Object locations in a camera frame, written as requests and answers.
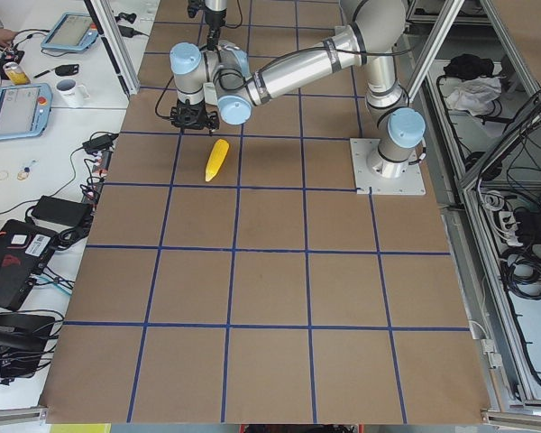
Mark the black power adapter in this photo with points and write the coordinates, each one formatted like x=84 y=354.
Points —
x=100 y=143

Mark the black laptop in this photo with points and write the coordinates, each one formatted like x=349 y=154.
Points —
x=25 y=249

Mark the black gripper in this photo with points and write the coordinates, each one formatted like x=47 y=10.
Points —
x=190 y=109
x=214 y=20

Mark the black power brick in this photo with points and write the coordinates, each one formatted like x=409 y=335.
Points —
x=61 y=211

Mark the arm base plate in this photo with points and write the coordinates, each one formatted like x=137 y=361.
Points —
x=374 y=175

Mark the near blue teach pendant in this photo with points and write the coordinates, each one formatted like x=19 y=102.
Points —
x=24 y=110

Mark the blue teach pendant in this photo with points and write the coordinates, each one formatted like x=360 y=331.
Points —
x=73 y=32
x=24 y=110

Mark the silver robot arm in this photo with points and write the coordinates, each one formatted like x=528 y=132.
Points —
x=216 y=5
x=215 y=84

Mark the far blue teach pendant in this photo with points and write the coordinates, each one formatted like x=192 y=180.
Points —
x=73 y=32

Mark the white mug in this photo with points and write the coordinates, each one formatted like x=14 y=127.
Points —
x=75 y=95

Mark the yellow corn cob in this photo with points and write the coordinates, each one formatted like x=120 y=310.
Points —
x=216 y=159

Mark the aluminium frame post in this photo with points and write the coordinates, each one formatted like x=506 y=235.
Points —
x=102 y=15

